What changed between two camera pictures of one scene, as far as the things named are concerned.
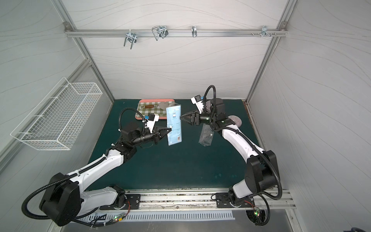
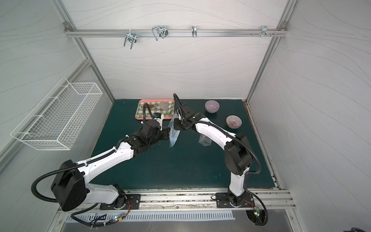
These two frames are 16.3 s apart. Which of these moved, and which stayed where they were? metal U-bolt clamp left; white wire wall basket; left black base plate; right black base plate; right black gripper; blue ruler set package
Moved: right black gripper; blue ruler set package
Stayed: metal U-bolt clamp left; left black base plate; right black base plate; white wire wall basket
